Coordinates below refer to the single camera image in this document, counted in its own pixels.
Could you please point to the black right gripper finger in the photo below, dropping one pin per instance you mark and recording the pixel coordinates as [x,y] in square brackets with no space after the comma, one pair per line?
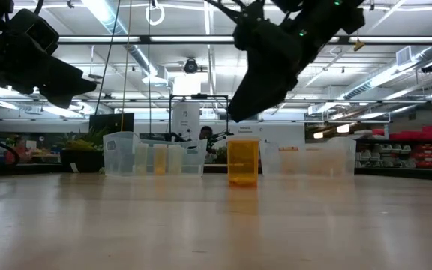
[257,90]

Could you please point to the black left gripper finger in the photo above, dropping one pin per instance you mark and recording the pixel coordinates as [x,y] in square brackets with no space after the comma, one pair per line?
[66,84]

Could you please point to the slim orange pill bottle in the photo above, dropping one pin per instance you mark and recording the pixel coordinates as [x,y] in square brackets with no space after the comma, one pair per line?
[160,161]

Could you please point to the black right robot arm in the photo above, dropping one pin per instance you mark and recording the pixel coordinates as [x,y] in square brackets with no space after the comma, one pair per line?
[324,18]

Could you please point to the clear plastic bin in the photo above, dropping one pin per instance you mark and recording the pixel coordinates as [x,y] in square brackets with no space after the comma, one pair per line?
[120,157]
[313,142]

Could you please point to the black monitor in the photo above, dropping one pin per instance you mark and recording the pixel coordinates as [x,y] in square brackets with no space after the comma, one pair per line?
[111,122]

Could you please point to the person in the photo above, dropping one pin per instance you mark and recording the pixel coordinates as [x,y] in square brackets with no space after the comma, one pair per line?
[206,135]

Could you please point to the white poster panel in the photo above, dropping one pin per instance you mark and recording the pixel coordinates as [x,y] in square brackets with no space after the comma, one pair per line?
[186,120]

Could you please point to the yellow hanging hook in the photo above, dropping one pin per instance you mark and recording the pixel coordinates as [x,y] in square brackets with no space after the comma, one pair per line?
[358,45]

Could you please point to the white ceiling unit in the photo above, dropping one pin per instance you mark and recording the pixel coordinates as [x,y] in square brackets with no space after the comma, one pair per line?
[155,77]

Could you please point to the overhead light bar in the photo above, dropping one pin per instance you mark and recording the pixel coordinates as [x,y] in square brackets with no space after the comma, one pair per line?
[144,39]

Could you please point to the shelf with red bins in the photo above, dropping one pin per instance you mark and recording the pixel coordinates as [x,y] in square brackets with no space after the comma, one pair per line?
[426,146]

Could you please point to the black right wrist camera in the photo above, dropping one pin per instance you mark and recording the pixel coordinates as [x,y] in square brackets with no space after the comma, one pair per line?
[248,33]

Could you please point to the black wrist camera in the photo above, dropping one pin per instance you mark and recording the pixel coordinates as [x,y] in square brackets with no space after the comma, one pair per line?
[36,30]
[248,33]

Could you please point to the black metal frame stand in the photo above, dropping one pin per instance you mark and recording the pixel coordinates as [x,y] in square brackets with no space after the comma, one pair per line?
[216,96]

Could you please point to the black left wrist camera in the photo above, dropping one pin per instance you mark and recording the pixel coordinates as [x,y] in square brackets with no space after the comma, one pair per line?
[36,30]

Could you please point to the round black ceiling camera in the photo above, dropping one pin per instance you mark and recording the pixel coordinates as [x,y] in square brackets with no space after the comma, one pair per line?
[191,66]

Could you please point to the silver ceiling duct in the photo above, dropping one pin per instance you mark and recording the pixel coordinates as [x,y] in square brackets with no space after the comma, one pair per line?
[141,56]
[388,71]

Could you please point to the black table edge rail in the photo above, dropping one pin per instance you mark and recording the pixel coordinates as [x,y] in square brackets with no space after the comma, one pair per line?
[407,174]

